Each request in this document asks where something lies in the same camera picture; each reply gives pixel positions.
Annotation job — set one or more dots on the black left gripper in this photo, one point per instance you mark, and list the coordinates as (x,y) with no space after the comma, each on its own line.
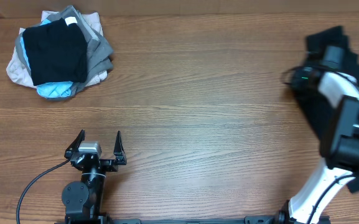
(111,165)

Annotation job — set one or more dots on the black t-shirt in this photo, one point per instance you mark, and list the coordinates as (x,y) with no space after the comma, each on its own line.
(326,88)

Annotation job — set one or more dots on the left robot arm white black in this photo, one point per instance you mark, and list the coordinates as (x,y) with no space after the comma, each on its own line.
(82,199)

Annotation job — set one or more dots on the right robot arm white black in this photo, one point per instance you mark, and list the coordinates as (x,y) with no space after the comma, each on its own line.
(308,204)

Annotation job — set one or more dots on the folded light blue shirt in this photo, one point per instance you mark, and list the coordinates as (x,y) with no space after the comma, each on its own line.
(51,89)

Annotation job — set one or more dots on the folded grey shirt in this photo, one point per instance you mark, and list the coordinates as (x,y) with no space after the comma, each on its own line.
(98,50)

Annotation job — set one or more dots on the folded black shirt on pile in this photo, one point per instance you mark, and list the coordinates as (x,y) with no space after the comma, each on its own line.
(56,52)

